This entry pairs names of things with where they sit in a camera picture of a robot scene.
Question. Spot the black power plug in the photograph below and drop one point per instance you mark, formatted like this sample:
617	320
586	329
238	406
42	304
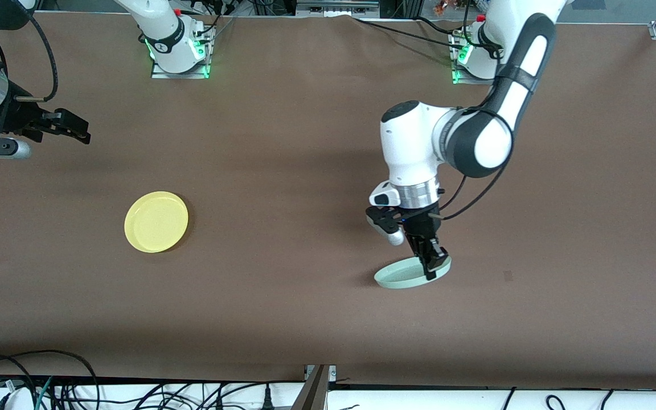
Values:
268	401

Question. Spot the aluminium frame rail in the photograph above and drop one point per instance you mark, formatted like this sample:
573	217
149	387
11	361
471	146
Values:
333	7

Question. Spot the yellow plate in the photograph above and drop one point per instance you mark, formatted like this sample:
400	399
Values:
156	222

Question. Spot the pale green plate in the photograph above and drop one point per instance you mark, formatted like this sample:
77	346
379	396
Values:
402	277

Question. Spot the brown table cover sheet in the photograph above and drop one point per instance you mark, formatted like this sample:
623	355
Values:
248	142

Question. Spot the silver metal bracket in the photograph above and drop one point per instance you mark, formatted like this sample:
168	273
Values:
332	373

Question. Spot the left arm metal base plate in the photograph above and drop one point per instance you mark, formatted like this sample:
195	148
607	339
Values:
462	80

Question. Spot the white plug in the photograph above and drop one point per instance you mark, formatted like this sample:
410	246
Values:
17	398

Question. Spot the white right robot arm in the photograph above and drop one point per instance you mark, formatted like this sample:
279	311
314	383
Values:
168	34

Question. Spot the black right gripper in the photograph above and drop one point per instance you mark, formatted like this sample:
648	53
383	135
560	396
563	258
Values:
19	114

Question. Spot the dark metal beam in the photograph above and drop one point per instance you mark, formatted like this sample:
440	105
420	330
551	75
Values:
311	393

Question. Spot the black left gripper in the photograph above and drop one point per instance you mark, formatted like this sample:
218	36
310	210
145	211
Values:
421	225

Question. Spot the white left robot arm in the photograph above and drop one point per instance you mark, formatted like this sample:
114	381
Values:
413	142

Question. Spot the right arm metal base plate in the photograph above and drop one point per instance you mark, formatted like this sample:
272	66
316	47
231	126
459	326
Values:
160	73

